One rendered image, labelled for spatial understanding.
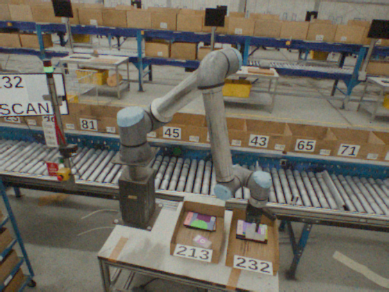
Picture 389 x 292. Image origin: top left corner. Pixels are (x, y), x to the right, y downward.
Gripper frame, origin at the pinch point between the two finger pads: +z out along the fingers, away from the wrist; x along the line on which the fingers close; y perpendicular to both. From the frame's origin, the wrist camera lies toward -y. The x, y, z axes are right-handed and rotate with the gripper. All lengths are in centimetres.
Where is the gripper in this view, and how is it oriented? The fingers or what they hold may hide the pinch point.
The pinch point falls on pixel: (255, 231)
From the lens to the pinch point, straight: 161.6
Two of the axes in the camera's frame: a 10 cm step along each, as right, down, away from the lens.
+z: -0.5, 8.8, 4.8
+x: -1.9, 4.6, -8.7
